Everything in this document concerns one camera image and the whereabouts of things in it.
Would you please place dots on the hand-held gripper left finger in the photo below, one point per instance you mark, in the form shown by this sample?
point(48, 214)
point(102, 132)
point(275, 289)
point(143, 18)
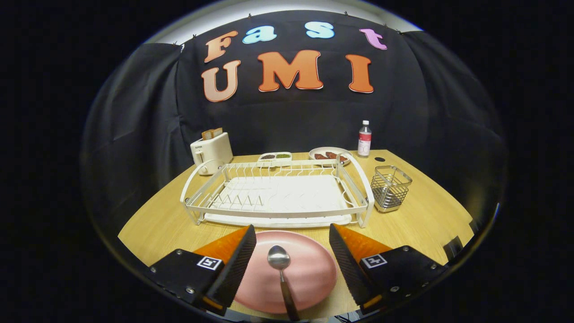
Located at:
point(237, 264)

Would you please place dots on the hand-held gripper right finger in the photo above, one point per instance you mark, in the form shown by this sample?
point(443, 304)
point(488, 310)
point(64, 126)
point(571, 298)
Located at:
point(347, 264)

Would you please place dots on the pink plate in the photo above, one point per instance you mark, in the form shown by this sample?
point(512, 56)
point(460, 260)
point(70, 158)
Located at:
point(305, 269)

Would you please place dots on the white divided condiment dish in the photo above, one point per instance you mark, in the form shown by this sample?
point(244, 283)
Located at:
point(274, 160)

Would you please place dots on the white plate with meat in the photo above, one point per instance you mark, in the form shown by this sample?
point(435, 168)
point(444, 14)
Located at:
point(327, 150)

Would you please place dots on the black block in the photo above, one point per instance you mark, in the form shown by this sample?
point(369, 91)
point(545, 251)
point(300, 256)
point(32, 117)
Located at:
point(453, 249)

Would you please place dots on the cream toaster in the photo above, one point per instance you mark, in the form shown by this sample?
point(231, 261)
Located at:
point(215, 150)

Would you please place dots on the clear bottle with red label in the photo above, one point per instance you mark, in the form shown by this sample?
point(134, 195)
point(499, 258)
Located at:
point(364, 143)

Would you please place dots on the toast slice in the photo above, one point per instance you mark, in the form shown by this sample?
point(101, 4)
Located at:
point(207, 134)
point(217, 132)

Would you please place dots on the black backdrop cloth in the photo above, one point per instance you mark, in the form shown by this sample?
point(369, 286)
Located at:
point(426, 112)

